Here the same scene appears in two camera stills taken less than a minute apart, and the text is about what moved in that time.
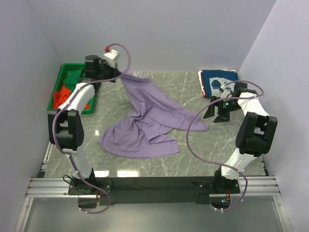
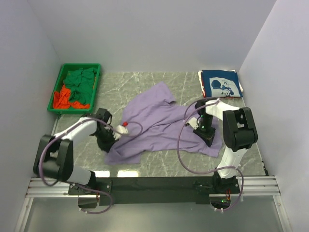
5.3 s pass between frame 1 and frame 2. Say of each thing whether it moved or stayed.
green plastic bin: stayed
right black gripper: moved
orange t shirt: stayed
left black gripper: moved
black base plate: stayed
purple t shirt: moved
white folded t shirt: stayed
